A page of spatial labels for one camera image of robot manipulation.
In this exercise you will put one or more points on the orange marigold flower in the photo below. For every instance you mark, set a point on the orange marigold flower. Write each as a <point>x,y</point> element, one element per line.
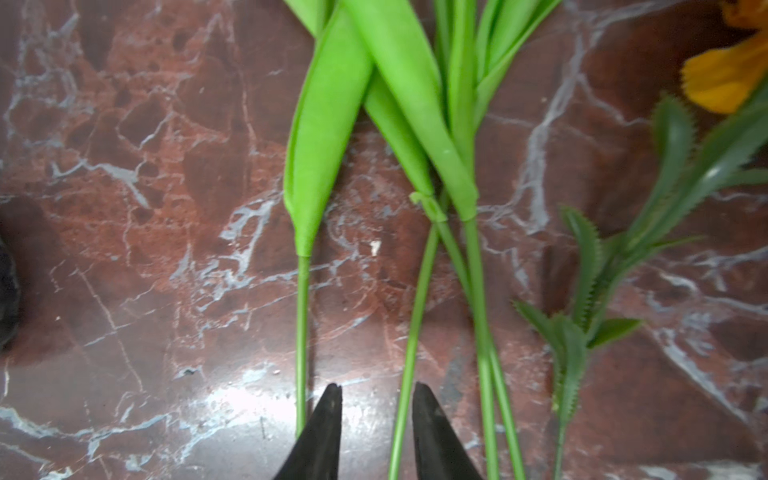
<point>731,81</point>

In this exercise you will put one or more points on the pale cream tulip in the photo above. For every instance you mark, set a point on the pale cream tulip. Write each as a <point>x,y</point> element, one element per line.
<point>475,49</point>

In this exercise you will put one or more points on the yellow tulip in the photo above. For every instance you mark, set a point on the yellow tulip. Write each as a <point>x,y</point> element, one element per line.
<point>405,100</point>

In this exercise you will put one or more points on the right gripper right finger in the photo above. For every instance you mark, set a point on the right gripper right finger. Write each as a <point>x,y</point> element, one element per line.
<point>439,453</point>

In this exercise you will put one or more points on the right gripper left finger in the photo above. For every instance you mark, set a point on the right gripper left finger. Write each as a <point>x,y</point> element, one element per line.
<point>315,454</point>

